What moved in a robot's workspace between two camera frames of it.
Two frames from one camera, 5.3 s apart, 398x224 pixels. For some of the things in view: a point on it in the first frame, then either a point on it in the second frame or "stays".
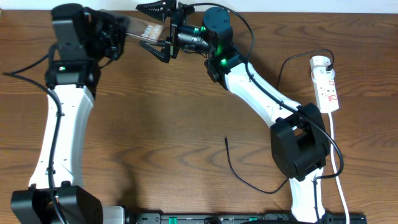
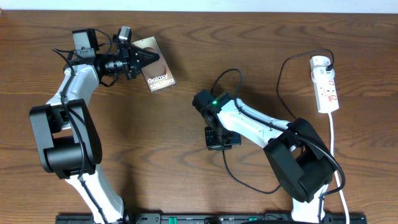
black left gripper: [118, 35] to [132, 61]
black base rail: [264, 218] stays
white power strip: [324, 83] stays
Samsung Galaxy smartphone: [144, 28] to [158, 74]
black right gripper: [177, 15] to [212, 145]
